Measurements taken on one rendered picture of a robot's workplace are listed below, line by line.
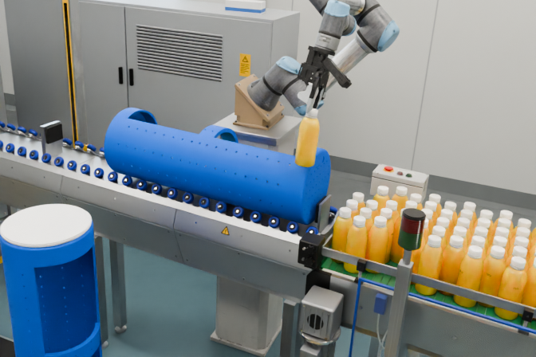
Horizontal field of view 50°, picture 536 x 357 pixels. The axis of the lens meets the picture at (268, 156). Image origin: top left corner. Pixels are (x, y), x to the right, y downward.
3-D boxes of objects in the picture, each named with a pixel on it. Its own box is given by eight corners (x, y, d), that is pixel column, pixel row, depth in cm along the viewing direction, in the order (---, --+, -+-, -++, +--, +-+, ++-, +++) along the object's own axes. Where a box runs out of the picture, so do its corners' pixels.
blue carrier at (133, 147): (147, 162, 260) (146, 101, 250) (327, 208, 225) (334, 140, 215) (104, 182, 235) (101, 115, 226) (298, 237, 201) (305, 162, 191)
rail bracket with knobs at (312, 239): (306, 254, 201) (309, 229, 197) (325, 260, 198) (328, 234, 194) (295, 268, 193) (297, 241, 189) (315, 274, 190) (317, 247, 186)
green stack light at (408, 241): (400, 236, 163) (403, 221, 161) (423, 242, 160) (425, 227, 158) (395, 246, 157) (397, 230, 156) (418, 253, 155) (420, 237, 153)
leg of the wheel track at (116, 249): (120, 324, 298) (114, 217, 275) (128, 328, 296) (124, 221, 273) (112, 331, 293) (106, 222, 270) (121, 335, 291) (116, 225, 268)
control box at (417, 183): (376, 186, 235) (380, 162, 231) (425, 197, 227) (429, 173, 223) (369, 194, 226) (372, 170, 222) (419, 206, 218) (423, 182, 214)
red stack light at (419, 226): (403, 221, 161) (404, 208, 159) (425, 226, 158) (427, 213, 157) (397, 230, 156) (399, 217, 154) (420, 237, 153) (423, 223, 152)
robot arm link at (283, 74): (273, 72, 254) (293, 52, 248) (290, 96, 251) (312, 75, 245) (259, 73, 244) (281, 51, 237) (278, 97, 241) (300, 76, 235)
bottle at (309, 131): (313, 169, 190) (321, 118, 184) (293, 166, 191) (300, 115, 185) (314, 162, 197) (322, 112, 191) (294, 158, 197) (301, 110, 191)
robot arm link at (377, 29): (288, 93, 251) (384, 5, 229) (309, 119, 249) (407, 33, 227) (277, 93, 241) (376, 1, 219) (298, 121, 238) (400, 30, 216)
